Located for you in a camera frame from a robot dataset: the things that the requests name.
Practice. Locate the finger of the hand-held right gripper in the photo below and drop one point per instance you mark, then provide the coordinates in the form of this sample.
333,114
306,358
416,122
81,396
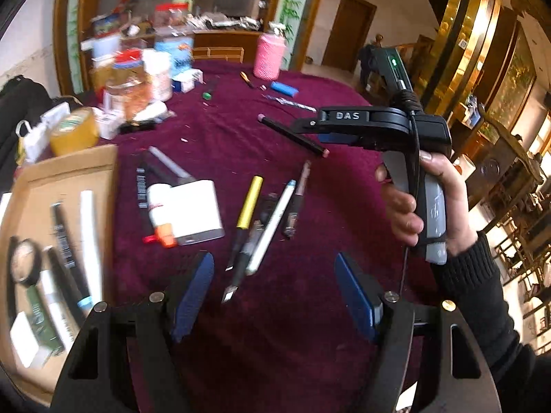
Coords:
338,138
308,125

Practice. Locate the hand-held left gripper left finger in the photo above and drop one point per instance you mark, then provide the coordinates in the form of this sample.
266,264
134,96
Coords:
193,297

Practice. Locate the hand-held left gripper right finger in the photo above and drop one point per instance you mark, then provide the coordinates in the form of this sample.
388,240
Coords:
355,297

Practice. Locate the black marker pink ends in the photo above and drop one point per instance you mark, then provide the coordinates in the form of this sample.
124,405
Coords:
280,130

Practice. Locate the clear gel pen black grip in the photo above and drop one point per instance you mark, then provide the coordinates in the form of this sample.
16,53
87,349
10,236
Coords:
301,189

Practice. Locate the grey utility knife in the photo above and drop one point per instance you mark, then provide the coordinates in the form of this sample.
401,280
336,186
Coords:
247,254

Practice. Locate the yellow pen black clip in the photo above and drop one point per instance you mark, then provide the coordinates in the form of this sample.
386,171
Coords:
250,200

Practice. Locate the black nail clipper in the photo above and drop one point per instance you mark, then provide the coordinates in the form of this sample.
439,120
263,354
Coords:
289,229

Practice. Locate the white pen teal tip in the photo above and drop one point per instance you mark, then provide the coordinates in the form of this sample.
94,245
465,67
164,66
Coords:
271,228

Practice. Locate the slim white pen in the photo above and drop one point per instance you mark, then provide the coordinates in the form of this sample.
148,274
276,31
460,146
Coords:
90,245

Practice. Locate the black marker teal ends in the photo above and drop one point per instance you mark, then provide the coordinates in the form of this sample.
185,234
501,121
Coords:
66,277

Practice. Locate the grey translucent pen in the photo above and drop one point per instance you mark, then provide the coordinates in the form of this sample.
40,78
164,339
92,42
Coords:
170,162

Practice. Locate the white charger plug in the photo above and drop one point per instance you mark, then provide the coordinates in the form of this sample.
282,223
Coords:
23,340

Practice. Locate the black tape roll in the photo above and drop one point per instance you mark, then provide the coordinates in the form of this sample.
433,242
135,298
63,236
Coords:
13,262

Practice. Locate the shallow cardboard box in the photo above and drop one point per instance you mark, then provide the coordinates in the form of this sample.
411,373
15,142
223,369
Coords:
30,189

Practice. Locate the person's right forearm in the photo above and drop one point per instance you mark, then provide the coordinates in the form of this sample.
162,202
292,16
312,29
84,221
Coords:
486,301

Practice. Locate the person's right hand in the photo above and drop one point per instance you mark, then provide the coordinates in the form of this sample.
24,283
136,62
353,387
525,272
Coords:
456,206

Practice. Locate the clear blue ballpoint pen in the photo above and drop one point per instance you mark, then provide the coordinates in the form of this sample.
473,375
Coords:
290,103

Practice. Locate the blue cylinder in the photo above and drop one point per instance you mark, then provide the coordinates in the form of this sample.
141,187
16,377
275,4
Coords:
284,89

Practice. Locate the carved wooden armchair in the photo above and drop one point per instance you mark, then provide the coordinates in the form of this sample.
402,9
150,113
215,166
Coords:
499,159

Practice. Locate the small yellow black pen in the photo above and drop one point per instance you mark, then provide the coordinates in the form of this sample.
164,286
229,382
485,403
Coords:
246,80

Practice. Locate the pink knitted jar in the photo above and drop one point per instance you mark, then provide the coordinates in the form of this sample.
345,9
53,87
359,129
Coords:
269,58

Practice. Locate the white power bank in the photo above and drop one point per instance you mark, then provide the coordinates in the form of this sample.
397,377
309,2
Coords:
198,211

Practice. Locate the purple velvet tablecloth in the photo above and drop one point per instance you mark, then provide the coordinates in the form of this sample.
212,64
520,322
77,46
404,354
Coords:
280,352

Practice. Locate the white glue bottle orange cap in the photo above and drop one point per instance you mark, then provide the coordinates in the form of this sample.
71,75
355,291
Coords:
160,206

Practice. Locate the golden pillar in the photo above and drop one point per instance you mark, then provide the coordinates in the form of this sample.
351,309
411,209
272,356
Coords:
465,38

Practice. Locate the large framed painting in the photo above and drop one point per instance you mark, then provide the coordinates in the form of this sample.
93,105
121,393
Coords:
514,77

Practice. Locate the wooden door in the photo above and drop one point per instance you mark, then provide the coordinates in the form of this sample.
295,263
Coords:
348,30

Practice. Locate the black marker green cap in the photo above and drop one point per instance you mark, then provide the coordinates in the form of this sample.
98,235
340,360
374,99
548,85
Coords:
209,90

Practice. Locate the black marker red ends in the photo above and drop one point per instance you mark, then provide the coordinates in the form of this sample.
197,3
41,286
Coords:
142,193

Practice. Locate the small blue white box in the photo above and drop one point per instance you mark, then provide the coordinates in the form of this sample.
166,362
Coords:
187,81

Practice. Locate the silver plastic bags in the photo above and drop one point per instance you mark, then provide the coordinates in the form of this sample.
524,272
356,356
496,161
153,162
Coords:
224,21

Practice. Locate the wooden chairs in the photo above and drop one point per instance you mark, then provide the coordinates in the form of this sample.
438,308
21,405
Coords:
529,241

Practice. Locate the blue label tub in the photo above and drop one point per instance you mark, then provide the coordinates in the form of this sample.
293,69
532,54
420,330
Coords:
176,53

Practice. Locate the white oval case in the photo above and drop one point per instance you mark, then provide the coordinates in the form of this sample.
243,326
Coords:
150,112

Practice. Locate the black lipstick box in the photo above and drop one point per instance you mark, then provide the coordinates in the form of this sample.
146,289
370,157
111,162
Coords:
137,127

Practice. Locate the tall clear red lid jar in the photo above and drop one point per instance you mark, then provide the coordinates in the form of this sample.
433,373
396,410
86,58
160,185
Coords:
171,19

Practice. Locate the green white thermos cup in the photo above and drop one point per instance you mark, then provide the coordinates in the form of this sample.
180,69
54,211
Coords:
181,0

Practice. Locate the clear jar orange print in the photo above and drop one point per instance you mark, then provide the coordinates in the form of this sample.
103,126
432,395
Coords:
127,94

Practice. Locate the small red lid jar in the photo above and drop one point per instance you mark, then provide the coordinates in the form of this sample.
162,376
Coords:
128,58

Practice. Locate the white barcode box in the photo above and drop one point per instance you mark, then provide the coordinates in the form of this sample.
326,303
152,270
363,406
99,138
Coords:
107,124

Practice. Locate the yellow packing tape roll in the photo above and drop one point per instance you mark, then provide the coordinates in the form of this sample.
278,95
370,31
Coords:
75,137

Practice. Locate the brown paper package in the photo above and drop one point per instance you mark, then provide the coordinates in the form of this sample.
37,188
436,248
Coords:
99,77

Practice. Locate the white plastic tub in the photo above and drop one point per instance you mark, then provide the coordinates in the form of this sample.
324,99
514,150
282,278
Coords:
106,46

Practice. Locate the white paper bag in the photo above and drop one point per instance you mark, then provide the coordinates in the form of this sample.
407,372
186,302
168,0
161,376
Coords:
36,137

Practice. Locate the colourful printed box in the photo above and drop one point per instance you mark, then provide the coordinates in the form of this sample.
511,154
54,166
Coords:
105,23

